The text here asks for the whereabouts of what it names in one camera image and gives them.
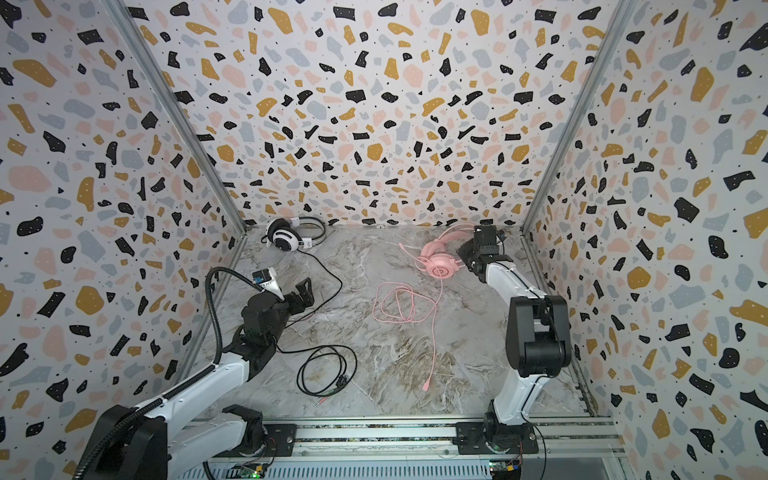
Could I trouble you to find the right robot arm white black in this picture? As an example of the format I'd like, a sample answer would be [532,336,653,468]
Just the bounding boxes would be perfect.
[453,225,572,455]

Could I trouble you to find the pink headphone cable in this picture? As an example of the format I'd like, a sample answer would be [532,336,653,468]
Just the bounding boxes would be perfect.
[371,277,446,394]

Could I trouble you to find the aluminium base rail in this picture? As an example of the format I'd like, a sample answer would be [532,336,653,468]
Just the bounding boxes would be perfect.
[113,415,631,480]

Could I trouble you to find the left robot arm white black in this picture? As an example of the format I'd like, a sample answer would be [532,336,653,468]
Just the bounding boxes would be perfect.
[73,274,315,479]

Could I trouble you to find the pink headphones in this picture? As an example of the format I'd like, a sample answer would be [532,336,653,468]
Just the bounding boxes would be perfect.
[399,224,474,280]

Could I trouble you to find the white black headphones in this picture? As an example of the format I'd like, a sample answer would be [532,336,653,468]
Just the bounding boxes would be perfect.
[261,216,327,252]

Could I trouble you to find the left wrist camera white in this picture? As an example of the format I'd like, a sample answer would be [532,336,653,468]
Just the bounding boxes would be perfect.
[252,267,284,300]

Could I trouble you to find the black headphone cable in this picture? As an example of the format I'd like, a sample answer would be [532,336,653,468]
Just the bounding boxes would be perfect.
[275,248,359,401]

